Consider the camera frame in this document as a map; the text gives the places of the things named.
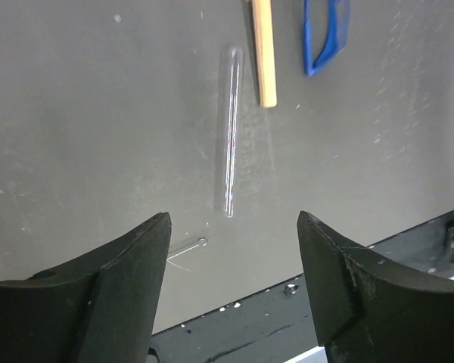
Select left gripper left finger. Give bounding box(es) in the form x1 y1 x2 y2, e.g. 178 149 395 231
0 213 172 362

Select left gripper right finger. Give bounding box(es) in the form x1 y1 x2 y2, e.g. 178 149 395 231
297 211 454 362

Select test tube brush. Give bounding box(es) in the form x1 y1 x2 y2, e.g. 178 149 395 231
166 236 208 271

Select blue safety glasses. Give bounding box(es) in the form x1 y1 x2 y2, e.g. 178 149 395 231
303 0 351 77

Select wooden stick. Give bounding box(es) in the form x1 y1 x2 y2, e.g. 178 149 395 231
251 0 277 108

